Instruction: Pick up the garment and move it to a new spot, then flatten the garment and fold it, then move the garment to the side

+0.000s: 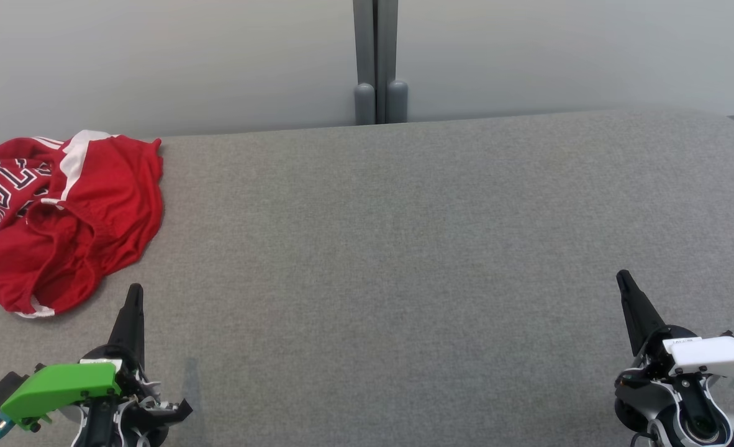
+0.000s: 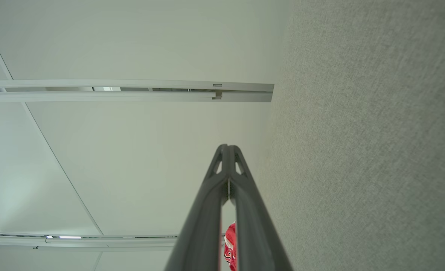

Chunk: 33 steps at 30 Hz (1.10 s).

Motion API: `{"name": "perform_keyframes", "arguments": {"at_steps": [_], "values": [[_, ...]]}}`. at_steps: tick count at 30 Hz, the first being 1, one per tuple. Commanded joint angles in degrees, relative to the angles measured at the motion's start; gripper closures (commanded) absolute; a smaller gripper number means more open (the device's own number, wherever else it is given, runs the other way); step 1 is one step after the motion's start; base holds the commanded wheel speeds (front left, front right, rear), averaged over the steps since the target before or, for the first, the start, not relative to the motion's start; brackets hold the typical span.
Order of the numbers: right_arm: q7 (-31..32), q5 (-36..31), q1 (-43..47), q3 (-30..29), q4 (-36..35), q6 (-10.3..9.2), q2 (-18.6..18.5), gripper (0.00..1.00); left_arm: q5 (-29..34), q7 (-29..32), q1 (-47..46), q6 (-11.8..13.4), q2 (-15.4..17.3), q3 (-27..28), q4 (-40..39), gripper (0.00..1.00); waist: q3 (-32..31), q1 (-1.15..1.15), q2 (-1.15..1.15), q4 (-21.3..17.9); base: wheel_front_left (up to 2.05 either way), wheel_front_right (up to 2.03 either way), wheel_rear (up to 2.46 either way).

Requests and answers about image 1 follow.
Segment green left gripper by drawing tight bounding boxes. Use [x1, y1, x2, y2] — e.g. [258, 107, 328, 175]
[0, 284, 148, 431]

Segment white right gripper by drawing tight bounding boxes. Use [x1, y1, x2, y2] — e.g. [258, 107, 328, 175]
[615, 269, 734, 379]

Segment red shirt white sleeves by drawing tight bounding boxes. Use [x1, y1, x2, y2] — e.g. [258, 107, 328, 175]
[0, 140, 165, 319]

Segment grey partition post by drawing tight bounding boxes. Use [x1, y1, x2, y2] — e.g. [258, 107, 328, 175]
[353, 0, 377, 126]
[376, 0, 409, 124]

